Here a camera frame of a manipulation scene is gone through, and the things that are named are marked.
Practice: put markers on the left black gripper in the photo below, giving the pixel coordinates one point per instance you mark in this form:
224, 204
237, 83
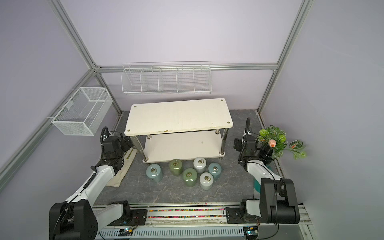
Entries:
125, 145

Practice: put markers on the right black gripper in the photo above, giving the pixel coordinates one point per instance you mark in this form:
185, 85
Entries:
238, 144

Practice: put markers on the small blue tea canister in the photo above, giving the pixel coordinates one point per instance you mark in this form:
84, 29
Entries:
154, 172

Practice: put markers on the small white tea canister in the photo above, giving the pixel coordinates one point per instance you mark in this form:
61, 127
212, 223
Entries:
200, 164

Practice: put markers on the large white tea canister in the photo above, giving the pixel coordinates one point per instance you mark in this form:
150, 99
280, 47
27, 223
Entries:
206, 181

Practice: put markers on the small green tea canister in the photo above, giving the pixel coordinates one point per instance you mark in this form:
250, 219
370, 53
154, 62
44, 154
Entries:
190, 176

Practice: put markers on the large green tea canister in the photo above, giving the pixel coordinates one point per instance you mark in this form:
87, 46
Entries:
176, 167

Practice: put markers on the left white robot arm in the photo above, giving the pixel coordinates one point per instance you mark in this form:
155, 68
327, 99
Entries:
87, 195

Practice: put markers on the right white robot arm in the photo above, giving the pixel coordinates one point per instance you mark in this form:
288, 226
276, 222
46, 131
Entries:
270, 192

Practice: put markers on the white two-tier shelf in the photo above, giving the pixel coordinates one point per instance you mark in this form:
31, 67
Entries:
181, 130

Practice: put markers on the beige work glove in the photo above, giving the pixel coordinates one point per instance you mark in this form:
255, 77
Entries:
128, 160

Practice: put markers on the artificial plant in black pot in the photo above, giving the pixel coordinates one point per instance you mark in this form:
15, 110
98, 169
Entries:
279, 144

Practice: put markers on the green rubber glove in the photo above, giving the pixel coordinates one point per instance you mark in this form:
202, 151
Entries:
257, 186

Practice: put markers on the white mesh wall basket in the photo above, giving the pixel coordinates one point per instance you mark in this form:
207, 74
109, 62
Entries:
83, 113

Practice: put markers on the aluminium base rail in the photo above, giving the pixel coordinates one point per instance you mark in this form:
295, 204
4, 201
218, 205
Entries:
200, 215

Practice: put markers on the long white wire basket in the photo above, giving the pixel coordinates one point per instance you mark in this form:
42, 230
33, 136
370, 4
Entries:
167, 78

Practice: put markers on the aluminium cage frame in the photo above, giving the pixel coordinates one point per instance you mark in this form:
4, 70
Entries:
40, 64

